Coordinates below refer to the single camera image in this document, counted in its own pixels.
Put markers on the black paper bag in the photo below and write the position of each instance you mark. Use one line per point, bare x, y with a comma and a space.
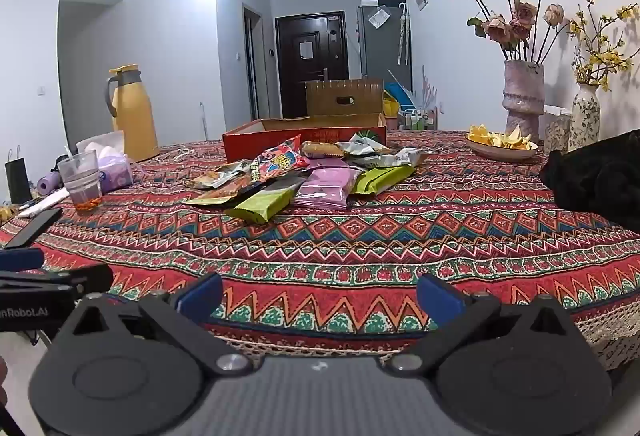
17, 181

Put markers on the bunch of dried pink roses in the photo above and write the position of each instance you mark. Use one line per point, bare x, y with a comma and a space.
522, 13

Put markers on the brown cardboard box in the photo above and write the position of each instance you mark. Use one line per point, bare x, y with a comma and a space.
325, 98

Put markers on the white door notice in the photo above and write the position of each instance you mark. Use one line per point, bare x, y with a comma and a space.
306, 49

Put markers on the white folded paper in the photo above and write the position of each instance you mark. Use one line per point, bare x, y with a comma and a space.
47, 201

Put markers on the beige plate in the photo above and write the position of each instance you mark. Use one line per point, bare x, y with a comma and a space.
500, 153

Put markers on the red cardboard box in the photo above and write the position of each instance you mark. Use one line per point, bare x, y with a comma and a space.
240, 148

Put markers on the white paper sheet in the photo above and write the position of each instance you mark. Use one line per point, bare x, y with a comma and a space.
378, 17

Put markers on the jar with white lid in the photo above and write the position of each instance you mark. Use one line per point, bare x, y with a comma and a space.
556, 131

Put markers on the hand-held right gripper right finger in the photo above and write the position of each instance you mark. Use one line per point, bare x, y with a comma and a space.
440, 298

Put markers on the yellow plastic bin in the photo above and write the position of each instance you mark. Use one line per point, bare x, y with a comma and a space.
390, 107

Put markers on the black cloth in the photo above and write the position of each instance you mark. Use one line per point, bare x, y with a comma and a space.
595, 181

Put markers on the multicoloured snack packet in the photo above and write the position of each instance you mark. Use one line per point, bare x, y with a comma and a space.
277, 161

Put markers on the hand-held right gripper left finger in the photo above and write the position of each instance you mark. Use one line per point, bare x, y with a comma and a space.
200, 298

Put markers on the pile of orange pieces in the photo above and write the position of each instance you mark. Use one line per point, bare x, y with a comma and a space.
500, 138

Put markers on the patterned tablecloth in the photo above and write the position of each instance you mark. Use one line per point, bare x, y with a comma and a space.
350, 241

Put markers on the purple rolled mat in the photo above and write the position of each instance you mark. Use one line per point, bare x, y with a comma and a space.
49, 183

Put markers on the clear plastic cup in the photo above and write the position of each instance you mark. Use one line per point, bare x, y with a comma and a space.
80, 181

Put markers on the green snack packet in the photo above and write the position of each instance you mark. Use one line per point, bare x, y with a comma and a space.
265, 206
382, 180

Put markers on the grey refrigerator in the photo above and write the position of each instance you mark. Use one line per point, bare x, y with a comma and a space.
382, 51

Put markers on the dark entrance door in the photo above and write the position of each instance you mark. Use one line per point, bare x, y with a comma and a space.
310, 81

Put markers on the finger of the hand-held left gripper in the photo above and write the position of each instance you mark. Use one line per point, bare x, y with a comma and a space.
75, 281
20, 259

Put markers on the pink ceramic vase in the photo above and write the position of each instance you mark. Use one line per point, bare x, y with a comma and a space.
522, 101

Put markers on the interior door frame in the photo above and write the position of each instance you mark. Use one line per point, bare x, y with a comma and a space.
255, 66

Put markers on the blue plastic board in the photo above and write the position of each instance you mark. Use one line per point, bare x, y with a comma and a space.
400, 93

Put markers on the golden long snack packet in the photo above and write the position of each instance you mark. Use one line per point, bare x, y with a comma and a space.
235, 193

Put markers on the purple tissue pack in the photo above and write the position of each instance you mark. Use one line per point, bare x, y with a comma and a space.
115, 171

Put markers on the clear biscuit packet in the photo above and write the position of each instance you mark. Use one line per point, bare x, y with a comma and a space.
320, 149

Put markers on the yellow thermos jug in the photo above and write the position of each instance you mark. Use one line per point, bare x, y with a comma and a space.
132, 116

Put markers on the orange snack packet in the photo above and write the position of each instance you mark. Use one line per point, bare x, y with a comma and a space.
215, 176

